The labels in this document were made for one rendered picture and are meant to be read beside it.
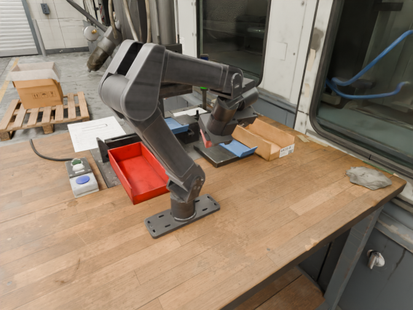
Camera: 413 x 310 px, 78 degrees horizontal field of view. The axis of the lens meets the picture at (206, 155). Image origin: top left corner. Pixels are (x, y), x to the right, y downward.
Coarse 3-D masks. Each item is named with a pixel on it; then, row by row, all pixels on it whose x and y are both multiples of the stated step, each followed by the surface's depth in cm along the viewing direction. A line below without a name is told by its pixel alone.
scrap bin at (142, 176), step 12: (132, 144) 90; (120, 156) 90; (132, 156) 92; (144, 156) 92; (120, 168) 87; (132, 168) 87; (144, 168) 87; (156, 168) 83; (120, 180) 79; (132, 180) 81; (144, 180) 81; (156, 180) 81; (132, 192) 69; (144, 192) 72; (156, 192) 74; (168, 192) 76
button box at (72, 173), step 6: (30, 138) 108; (30, 144) 102; (42, 156) 93; (66, 162) 85; (84, 162) 85; (66, 168) 82; (72, 168) 82; (84, 168) 82; (90, 168) 83; (72, 174) 79; (78, 174) 79; (84, 174) 80
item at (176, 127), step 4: (168, 120) 101; (172, 120) 101; (168, 124) 98; (172, 124) 98; (176, 124) 98; (180, 124) 98; (188, 124) 91; (172, 128) 95; (176, 128) 89; (180, 128) 90; (184, 128) 92; (176, 132) 92; (180, 132) 92
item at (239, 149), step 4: (232, 140) 100; (220, 144) 98; (236, 144) 98; (240, 144) 98; (228, 148) 95; (232, 148) 95; (236, 148) 95; (240, 148) 95; (244, 148) 95; (248, 148) 95; (252, 148) 90; (256, 148) 92; (232, 152) 93; (236, 152) 92; (240, 152) 92; (244, 152) 88; (248, 152) 90; (252, 152) 92; (240, 156) 89
